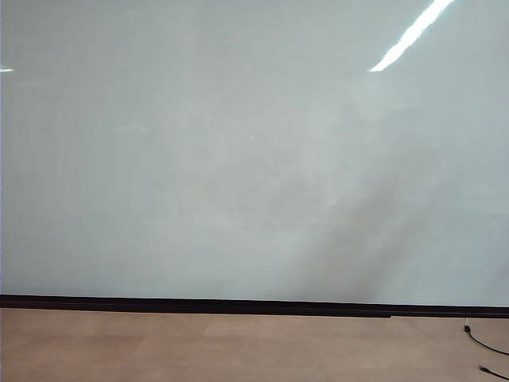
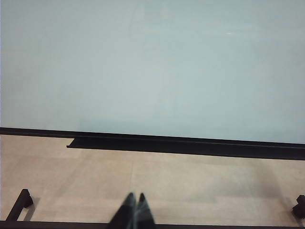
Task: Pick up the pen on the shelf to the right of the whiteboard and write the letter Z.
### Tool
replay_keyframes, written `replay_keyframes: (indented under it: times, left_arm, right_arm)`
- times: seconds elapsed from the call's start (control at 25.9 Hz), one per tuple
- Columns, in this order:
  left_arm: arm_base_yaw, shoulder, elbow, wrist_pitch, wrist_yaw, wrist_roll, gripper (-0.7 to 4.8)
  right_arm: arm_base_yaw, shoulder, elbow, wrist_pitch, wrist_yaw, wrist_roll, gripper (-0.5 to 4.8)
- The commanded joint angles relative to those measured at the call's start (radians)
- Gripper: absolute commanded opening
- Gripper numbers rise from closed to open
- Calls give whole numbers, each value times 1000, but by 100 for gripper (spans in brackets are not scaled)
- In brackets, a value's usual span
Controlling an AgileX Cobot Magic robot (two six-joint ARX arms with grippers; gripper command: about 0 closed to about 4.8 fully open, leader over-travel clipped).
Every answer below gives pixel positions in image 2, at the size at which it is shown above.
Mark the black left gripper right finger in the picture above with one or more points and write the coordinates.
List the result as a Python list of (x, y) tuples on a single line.
[(145, 214)]

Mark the white whiteboard panel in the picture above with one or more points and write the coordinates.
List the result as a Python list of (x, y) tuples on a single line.
[(152, 71)]

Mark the black whiteboard stand leg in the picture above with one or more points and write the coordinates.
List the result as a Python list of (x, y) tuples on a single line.
[(19, 206)]

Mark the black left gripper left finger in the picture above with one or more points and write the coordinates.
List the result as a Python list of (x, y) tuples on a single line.
[(126, 212)]

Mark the black stand base bar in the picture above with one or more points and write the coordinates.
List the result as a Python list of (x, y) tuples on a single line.
[(59, 225)]

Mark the black whiteboard stand foot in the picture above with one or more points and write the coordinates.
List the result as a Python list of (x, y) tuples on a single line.
[(299, 206)]

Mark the black whiteboard pen tray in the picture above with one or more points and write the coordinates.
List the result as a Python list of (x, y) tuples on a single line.
[(181, 146)]

